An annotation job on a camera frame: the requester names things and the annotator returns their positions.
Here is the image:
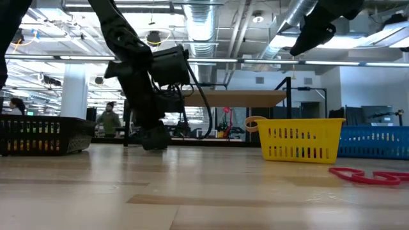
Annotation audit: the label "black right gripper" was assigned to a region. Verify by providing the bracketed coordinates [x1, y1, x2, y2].
[289, 0, 365, 58]

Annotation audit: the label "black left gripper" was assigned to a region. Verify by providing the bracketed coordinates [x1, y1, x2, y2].
[104, 60, 185, 151]

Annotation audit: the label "small black clip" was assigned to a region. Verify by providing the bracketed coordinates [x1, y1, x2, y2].
[142, 135, 172, 151]

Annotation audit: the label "black plastic basket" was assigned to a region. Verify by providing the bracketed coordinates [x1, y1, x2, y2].
[0, 114, 96, 157]

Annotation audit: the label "yellow plastic basket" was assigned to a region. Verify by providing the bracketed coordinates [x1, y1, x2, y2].
[254, 118, 346, 165]

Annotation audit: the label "blue plastic basket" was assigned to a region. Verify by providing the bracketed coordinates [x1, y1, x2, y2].
[337, 125, 409, 160]

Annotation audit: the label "thin red rubber band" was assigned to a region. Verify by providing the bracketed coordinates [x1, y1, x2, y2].
[328, 166, 409, 187]

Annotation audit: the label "red desk lamp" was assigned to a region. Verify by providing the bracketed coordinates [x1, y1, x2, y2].
[222, 106, 235, 139]

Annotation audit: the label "person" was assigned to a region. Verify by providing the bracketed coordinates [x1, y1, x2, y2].
[8, 97, 26, 116]
[95, 101, 123, 139]

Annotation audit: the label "white building column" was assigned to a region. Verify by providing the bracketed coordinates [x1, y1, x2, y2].
[59, 63, 89, 119]

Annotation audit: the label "wooden shelf riser black legs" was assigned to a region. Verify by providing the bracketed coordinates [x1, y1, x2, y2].
[123, 76, 328, 148]

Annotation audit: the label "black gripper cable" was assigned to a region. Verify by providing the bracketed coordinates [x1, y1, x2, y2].
[183, 60, 213, 140]

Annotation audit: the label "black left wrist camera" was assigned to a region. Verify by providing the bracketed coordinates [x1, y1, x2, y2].
[150, 43, 192, 88]

